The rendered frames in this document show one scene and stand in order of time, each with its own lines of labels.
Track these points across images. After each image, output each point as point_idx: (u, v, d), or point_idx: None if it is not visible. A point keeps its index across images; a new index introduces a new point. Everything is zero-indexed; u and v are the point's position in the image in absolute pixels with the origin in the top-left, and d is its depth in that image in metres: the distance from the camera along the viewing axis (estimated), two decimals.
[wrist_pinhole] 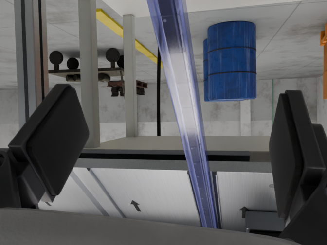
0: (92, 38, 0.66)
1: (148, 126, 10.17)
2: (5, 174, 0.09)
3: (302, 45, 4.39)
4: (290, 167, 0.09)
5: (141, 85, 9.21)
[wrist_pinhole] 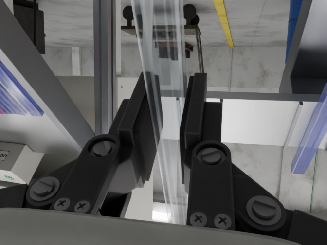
0: None
1: None
2: (105, 166, 0.09)
3: None
4: (181, 136, 0.11)
5: (188, 47, 8.98)
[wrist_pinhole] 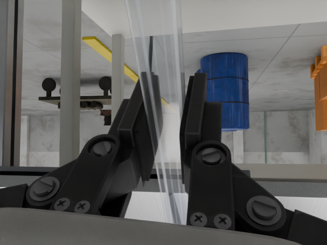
0: (75, 52, 0.61)
1: None
2: (105, 166, 0.09)
3: (294, 78, 4.47)
4: (181, 136, 0.11)
5: None
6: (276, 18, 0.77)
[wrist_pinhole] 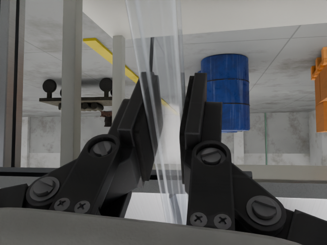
0: (76, 53, 0.61)
1: None
2: (105, 166, 0.09)
3: (294, 79, 4.47)
4: (181, 136, 0.11)
5: None
6: (277, 19, 0.77)
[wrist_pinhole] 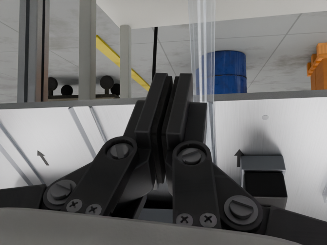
0: (91, 37, 0.69)
1: None
2: (120, 169, 0.09)
3: (291, 77, 4.56)
4: (164, 136, 0.11)
5: None
6: (270, 8, 0.85)
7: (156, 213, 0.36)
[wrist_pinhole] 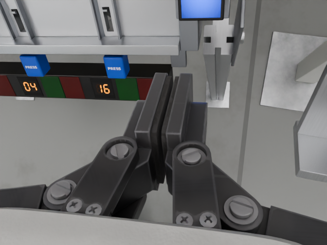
0: None
1: None
2: (120, 169, 0.09)
3: None
4: (164, 136, 0.11)
5: None
6: None
7: None
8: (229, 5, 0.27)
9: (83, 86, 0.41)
